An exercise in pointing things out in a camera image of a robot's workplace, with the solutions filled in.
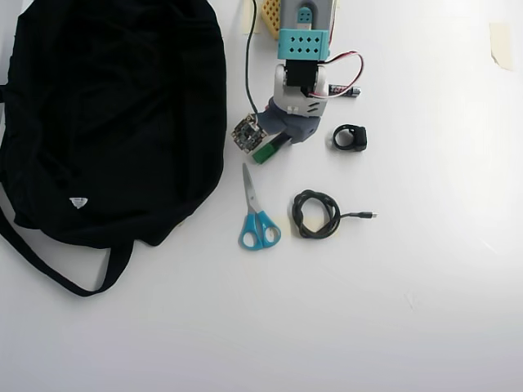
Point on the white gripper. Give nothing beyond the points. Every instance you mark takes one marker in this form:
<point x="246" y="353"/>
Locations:
<point x="297" y="130"/>

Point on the green and black marker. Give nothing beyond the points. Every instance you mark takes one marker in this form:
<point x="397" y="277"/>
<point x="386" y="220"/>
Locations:
<point x="263" y="154"/>

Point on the grey and teal robot arm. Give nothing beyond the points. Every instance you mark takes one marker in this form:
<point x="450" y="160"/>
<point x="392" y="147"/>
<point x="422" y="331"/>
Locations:
<point x="302" y="45"/>

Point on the yellow perforated robot base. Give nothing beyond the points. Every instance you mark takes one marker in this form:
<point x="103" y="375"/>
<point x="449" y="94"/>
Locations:
<point x="270" y="18"/>

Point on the black fabric bag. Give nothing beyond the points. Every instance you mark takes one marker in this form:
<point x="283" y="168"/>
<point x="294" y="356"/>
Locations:
<point x="102" y="102"/>

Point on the black AA battery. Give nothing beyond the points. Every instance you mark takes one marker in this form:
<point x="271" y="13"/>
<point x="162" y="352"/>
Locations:
<point x="347" y="90"/>

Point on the pale yellow tape patch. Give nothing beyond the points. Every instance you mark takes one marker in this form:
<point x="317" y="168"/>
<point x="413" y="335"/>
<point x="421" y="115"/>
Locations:
<point x="314" y="223"/>

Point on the beige masking tape piece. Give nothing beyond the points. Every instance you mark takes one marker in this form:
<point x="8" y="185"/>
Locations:
<point x="258" y="22"/>
<point x="501" y="45"/>

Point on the bare camera circuit board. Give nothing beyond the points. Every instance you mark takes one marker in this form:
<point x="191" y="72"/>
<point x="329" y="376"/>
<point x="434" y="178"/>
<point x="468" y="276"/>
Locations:
<point x="247" y="134"/>

